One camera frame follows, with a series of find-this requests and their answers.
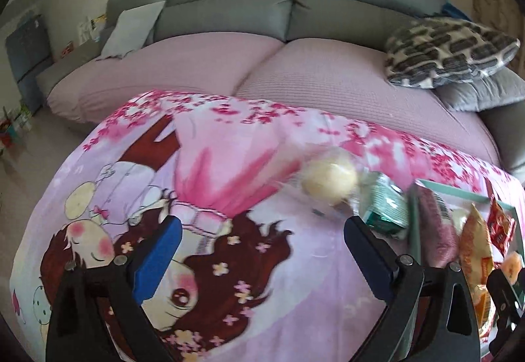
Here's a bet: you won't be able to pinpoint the printed cartoon blanket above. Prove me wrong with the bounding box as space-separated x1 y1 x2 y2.
8 89 525 362

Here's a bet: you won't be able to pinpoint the dark red snack packet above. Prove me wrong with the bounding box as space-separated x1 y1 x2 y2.
486 196 517 258

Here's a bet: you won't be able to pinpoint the colourful floor toys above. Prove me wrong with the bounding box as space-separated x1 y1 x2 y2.
0 100 33 150

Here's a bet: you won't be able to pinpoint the beige swiss roll packet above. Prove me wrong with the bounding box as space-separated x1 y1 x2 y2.
457 202 495 342

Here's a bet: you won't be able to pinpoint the black and white patterned pillow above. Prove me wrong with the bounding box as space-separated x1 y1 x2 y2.
385 17 521 89

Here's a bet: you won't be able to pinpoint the pink snack packet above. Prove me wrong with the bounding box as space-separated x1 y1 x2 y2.
418 186 460 268

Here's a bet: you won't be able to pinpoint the blue cloth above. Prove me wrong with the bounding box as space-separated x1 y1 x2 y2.
441 1 472 22

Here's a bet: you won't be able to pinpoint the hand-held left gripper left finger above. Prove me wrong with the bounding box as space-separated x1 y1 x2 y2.
45 215 183 362

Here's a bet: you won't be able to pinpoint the light grey cushion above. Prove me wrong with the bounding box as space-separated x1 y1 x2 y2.
98 0 165 59

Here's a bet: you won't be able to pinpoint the grey quilted pillow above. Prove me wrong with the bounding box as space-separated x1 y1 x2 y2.
437 69 525 112

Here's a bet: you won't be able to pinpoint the small dark green packet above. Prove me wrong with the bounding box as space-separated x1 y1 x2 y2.
359 171 411 240

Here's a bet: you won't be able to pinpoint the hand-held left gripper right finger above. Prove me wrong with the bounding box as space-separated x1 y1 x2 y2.
344 215 480 362

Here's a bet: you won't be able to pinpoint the clear bun packet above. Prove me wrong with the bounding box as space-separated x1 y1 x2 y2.
283 149 364 219

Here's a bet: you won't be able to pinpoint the blue cabinet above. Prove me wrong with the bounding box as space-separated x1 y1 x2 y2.
5 13 53 112

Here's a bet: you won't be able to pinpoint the teal cardboard box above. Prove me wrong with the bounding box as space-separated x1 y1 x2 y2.
406 177 525 346

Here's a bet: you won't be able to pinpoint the pink sofa seat cover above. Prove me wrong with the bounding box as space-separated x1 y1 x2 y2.
236 38 499 166
46 33 284 125

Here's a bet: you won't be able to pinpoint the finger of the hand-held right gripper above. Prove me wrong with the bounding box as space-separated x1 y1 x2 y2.
486 270 518 319

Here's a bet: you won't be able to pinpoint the orange cake packet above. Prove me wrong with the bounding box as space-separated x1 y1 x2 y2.
502 251 525 278

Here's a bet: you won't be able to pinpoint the white printed papers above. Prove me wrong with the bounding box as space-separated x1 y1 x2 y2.
78 13 107 43

